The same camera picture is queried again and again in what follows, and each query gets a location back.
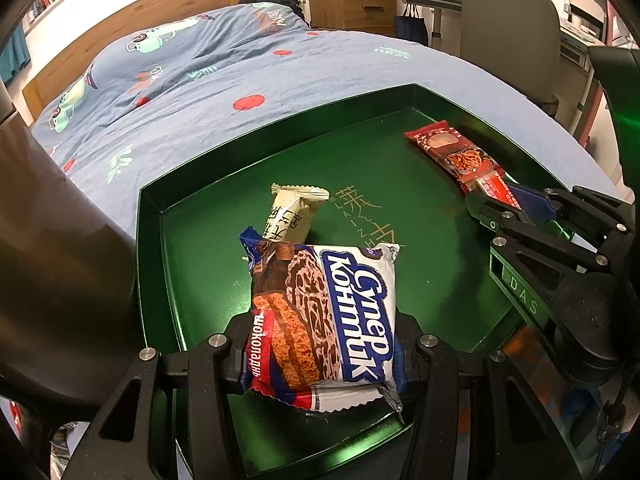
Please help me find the black cable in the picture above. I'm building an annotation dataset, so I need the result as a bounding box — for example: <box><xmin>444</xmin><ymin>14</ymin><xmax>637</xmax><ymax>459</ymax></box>
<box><xmin>597</xmin><ymin>375</ymin><xmax>633</xmax><ymax>461</ymax></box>

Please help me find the green tray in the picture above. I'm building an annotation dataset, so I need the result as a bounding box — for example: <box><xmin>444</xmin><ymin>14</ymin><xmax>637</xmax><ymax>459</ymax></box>
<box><xmin>135</xmin><ymin>82</ymin><xmax>623</xmax><ymax>480</ymax></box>

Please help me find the teal curtain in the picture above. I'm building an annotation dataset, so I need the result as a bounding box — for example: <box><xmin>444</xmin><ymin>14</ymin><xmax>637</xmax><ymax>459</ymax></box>
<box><xmin>0</xmin><ymin>25</ymin><xmax>31</xmax><ymax>86</ymax></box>

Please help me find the black cylindrical container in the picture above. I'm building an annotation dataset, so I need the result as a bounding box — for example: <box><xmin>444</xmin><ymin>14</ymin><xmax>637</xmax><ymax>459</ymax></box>
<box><xmin>0</xmin><ymin>77</ymin><xmax>143</xmax><ymax>408</ymax></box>

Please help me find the grey chair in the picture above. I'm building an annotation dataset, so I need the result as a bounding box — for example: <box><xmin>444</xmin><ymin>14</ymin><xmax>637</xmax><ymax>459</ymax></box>
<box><xmin>459</xmin><ymin>0</ymin><xmax>562</xmax><ymax>111</ymax></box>

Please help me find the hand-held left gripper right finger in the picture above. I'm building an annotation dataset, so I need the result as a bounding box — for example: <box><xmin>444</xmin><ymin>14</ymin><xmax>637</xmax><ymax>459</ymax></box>
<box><xmin>395</xmin><ymin>312</ymin><xmax>583</xmax><ymax>480</ymax></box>

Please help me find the wooden dresser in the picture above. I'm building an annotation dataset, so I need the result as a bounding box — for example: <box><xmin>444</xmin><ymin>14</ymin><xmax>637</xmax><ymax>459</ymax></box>
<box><xmin>306</xmin><ymin>0</ymin><xmax>398</xmax><ymax>37</ymax></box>

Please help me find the cream candy packet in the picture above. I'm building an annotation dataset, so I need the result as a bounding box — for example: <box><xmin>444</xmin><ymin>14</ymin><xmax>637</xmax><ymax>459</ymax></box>
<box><xmin>260</xmin><ymin>182</ymin><xmax>331</xmax><ymax>246</ymax></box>

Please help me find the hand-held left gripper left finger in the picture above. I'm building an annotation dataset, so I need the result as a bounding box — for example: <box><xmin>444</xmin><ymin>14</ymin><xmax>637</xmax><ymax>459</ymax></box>
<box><xmin>62</xmin><ymin>317</ymin><xmax>253</xmax><ymax>480</ymax></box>

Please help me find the blue printed blanket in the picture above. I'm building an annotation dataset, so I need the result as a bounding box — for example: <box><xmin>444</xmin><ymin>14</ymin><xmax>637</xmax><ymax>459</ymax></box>
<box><xmin>32</xmin><ymin>2</ymin><xmax>626</xmax><ymax>241</ymax></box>

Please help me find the dark shopping bag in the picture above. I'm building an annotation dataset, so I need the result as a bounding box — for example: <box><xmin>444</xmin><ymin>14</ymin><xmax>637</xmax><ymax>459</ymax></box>
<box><xmin>394</xmin><ymin>4</ymin><xmax>430</xmax><ymax>46</ymax></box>

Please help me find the red pretzel snack packet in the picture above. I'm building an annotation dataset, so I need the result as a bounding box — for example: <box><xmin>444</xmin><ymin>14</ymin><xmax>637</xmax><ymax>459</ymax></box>
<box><xmin>404</xmin><ymin>120</ymin><xmax>521</xmax><ymax>209</ymax></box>

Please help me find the chocolate cake packet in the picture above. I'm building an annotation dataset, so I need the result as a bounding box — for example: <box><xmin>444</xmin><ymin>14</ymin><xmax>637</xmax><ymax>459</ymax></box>
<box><xmin>239</xmin><ymin>226</ymin><xmax>405</xmax><ymax>423</ymax></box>

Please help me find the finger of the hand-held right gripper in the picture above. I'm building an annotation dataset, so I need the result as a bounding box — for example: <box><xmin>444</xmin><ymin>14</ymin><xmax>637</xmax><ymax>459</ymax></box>
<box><xmin>507</xmin><ymin>184</ymin><xmax>636</xmax><ymax>233</ymax></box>
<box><xmin>464</xmin><ymin>192</ymin><xmax>608</xmax><ymax>273</ymax></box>

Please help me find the wooden headboard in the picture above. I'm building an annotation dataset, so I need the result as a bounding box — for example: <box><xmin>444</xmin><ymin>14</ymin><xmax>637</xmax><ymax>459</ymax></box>
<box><xmin>22</xmin><ymin>0</ymin><xmax>244</xmax><ymax>118</ymax></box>

